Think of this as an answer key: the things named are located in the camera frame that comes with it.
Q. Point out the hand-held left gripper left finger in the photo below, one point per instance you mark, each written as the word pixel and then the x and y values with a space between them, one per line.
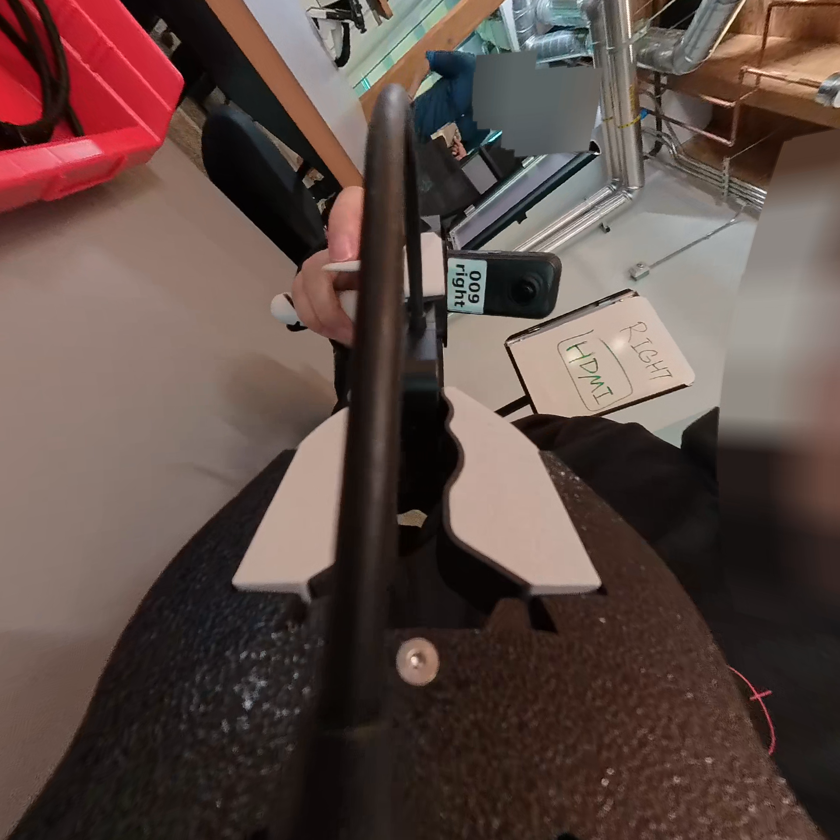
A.
pixel 295 525

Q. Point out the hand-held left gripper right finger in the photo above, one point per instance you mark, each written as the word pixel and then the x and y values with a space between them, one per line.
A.
pixel 518 512

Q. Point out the red storage bin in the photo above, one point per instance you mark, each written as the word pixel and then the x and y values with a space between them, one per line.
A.
pixel 118 98

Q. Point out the person's right forearm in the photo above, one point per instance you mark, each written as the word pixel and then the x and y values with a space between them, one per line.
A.
pixel 344 374

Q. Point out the person's right hand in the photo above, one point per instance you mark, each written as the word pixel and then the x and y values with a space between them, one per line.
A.
pixel 344 229

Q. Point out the black framed panel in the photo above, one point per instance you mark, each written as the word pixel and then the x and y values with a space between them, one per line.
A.
pixel 525 190

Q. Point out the metal floor conduit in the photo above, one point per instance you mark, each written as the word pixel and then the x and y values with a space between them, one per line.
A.
pixel 640 269

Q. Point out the small whiteboard sign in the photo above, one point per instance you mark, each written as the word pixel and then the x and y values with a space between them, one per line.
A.
pixel 656 341

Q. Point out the wood-edged table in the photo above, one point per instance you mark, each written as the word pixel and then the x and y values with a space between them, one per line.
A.
pixel 296 98

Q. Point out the black office chair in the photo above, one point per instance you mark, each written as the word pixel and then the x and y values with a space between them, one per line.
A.
pixel 249 170

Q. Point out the silver vertical duct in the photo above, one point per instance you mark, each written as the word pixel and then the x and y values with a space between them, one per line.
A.
pixel 620 98

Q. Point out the silver flexible duct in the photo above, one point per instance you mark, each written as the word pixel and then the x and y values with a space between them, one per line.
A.
pixel 695 33

